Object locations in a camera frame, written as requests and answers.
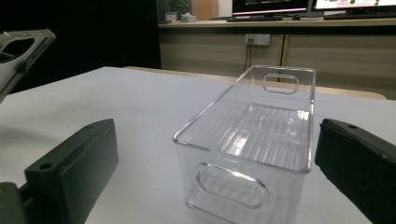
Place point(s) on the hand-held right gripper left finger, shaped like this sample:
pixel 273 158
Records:
pixel 77 174

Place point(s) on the black computer mouse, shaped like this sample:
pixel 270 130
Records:
pixel 296 18

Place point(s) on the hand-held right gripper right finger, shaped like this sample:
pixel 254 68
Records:
pixel 358 165

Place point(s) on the long wooden desk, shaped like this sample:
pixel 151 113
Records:
pixel 342 53

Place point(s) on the dark-screen computer monitor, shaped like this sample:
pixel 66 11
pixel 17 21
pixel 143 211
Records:
pixel 267 5

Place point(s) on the brown cardboard panel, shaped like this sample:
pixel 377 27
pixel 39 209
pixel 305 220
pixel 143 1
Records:
pixel 204 9

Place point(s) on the white wall socket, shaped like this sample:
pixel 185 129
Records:
pixel 258 39

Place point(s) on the bright-screen computer monitor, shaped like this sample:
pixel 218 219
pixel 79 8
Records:
pixel 355 3

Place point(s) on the tissue box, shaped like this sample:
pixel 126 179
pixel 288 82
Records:
pixel 188 18

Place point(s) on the clear plastic storage bin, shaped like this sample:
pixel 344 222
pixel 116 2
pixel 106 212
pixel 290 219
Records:
pixel 232 194

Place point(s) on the black keyboard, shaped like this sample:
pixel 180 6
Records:
pixel 255 18
pixel 358 16

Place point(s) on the green potted plant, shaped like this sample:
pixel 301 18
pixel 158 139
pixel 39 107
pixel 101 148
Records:
pixel 180 5

